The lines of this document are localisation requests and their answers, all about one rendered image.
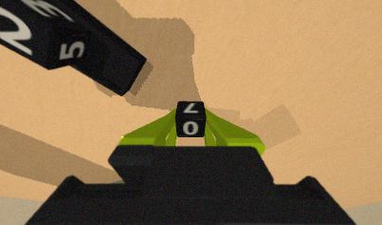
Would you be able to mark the black calendar cube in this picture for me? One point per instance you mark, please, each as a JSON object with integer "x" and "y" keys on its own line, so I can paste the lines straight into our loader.
{"x": 43, "y": 33}
{"x": 190, "y": 119}

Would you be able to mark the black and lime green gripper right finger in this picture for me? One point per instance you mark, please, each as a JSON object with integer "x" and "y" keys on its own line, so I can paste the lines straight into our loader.
{"x": 228, "y": 134}

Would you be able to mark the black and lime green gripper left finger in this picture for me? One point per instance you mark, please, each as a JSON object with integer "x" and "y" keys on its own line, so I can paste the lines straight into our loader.
{"x": 154, "y": 133}

